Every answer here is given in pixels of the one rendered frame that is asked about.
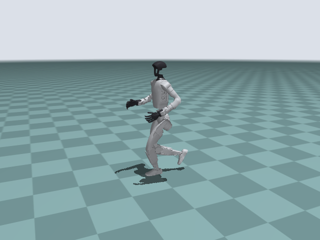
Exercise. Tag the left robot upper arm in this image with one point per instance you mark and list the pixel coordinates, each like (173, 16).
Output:
(166, 86)

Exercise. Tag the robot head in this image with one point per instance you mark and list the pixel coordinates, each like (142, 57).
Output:
(159, 65)

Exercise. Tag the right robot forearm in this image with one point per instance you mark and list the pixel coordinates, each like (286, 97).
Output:
(144, 100)

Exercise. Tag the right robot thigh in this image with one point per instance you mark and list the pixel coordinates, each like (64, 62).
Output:
(158, 148)

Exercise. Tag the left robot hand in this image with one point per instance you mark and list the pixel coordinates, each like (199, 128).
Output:
(154, 116)

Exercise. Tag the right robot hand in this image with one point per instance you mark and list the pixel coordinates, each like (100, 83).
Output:
(132, 103)

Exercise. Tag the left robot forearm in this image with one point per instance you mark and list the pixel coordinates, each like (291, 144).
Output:
(170, 107)

